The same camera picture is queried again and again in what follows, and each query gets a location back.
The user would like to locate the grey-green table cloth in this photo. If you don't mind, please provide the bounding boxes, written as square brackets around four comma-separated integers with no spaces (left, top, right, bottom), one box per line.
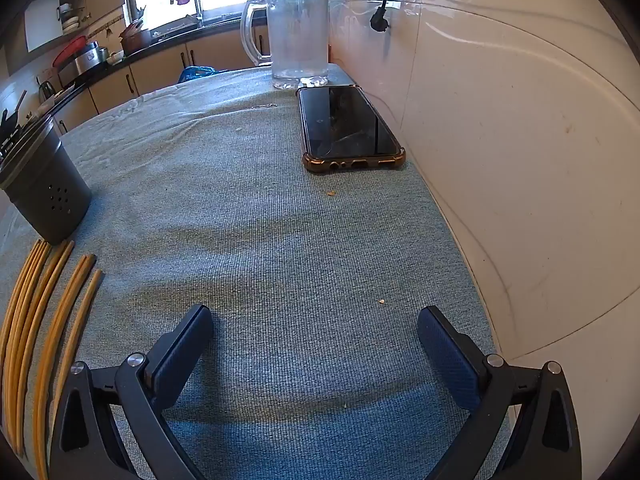
[0,62,521,480]

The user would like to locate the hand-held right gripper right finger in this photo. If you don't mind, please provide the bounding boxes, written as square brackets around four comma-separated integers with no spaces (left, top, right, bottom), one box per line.
[416,305,583,480]

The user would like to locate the steel pot with red lid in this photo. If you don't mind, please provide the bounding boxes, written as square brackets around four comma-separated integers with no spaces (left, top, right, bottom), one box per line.
[52,35,101,78]

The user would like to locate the beige kitchen base cabinets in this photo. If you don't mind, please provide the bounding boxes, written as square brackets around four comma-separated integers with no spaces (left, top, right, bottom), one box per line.
[50,22,273,136]

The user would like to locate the black kitchen countertop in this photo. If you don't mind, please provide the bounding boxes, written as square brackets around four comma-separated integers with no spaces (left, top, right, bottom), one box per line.
[30,10,273,121]

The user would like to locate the black phone in brown case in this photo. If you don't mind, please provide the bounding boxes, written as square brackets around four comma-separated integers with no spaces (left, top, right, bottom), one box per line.
[296,85,406,175]

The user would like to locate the row of wooden chopsticks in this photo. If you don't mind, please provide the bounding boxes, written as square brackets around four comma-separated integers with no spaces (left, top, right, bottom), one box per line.
[0,239,103,480]

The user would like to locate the brown pot with utensils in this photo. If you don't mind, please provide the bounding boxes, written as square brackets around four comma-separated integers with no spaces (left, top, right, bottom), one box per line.
[119,20,153,56]

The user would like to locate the black kitchen utensil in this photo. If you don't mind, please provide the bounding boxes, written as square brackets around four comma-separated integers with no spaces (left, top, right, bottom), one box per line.
[0,107,21,158]

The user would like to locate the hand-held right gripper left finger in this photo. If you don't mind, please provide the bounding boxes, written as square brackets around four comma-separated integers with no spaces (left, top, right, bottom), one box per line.
[47,304,213,480]

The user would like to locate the blue plastic bag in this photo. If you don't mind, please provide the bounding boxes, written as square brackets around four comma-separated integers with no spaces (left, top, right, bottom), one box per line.
[178,65,221,84]

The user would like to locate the dark grey utensil holder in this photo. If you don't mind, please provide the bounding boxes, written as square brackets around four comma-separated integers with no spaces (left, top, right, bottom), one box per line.
[0,115,93,246]

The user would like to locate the metal sink faucet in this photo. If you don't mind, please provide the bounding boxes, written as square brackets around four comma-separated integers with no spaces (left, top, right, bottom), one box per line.
[172,0,206,23]

